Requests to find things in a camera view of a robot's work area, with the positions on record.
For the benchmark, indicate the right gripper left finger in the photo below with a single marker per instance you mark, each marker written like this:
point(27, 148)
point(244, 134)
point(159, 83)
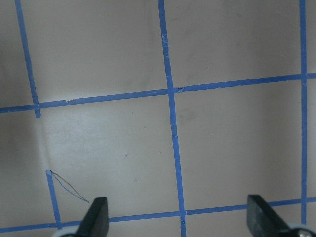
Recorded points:
point(96, 220)

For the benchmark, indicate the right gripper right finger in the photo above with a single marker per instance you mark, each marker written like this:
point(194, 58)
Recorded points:
point(263, 221)

